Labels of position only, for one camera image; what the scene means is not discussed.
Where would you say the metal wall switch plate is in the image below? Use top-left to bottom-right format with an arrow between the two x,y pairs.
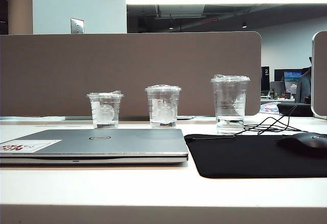
70,17 -> 85,34

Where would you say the black computer mouse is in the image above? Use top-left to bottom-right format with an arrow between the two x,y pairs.
276,131 -> 327,149

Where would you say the tall clear plastic cup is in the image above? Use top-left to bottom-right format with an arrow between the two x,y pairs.
211,74 -> 250,135

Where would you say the background computer monitor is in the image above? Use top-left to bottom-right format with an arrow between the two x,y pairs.
274,69 -> 307,94

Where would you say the blue red magazine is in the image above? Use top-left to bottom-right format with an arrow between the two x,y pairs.
260,102 -> 281,114

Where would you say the medium clear plastic cup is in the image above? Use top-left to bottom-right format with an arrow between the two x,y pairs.
144,84 -> 182,129

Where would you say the narrow brown desk divider panel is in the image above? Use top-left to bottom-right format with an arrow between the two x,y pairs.
311,31 -> 327,121

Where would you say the short clear plastic cup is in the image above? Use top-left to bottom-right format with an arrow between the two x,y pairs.
86,90 -> 125,129

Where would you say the black mouse cable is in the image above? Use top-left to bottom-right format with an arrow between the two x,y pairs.
241,105 -> 299,136

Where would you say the wide brown desk divider panel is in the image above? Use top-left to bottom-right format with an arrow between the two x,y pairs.
0,31 -> 262,119

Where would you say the black mouse pad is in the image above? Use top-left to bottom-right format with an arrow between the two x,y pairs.
183,133 -> 327,179

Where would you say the silver Dell laptop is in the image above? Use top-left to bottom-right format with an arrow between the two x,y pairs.
0,128 -> 189,165

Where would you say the black pouch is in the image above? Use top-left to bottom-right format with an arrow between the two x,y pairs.
277,102 -> 314,117

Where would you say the white red laptop sticker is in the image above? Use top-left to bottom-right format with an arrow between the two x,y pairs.
0,139 -> 62,153

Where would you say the black sign with number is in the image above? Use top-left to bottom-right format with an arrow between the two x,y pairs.
261,66 -> 270,97

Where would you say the person in grey jacket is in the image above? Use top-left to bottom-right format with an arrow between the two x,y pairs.
296,56 -> 314,104

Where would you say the long linear ceiling light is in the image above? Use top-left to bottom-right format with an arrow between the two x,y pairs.
126,0 -> 327,6

